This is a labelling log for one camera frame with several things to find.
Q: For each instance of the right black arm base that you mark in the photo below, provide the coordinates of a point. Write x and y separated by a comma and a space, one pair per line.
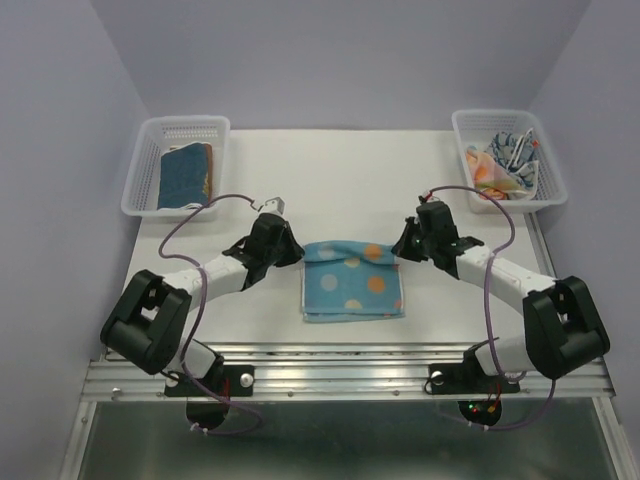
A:
465, 378

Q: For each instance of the right white plastic basket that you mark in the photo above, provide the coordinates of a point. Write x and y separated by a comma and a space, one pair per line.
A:
475, 128

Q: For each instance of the orange pink patterned towel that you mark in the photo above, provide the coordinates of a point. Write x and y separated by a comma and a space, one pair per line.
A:
490, 178

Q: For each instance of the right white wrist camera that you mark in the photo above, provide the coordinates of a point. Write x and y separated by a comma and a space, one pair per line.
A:
428, 197

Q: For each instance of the white plastic basket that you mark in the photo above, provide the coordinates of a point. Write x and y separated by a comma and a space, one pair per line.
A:
176, 166
475, 128

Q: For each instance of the left white plastic basket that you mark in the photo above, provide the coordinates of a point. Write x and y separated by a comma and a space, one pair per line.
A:
176, 166

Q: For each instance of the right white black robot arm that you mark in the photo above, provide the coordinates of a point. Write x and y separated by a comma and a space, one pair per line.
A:
562, 328

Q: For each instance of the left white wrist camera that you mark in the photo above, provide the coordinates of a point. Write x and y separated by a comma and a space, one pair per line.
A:
274, 205

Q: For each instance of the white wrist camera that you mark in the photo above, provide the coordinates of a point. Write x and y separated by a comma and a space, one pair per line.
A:
428, 197
274, 205

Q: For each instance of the aluminium mounting rail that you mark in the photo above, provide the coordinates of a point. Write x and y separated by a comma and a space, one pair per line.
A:
288, 372

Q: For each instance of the light blue spotted towel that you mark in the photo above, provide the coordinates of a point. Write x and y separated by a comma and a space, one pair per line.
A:
350, 281

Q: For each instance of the white blue patterned towel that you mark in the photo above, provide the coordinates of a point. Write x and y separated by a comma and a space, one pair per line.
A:
516, 154

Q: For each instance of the blue yellow tiger towel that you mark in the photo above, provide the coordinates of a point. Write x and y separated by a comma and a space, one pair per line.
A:
182, 175

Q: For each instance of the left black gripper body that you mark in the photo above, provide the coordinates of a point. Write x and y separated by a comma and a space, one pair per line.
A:
272, 253

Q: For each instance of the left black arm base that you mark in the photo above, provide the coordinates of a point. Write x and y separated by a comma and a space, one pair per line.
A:
225, 380

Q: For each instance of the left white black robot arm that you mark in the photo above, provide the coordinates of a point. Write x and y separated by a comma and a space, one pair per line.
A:
147, 324

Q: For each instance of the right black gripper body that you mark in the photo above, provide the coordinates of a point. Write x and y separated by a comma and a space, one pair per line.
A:
429, 244

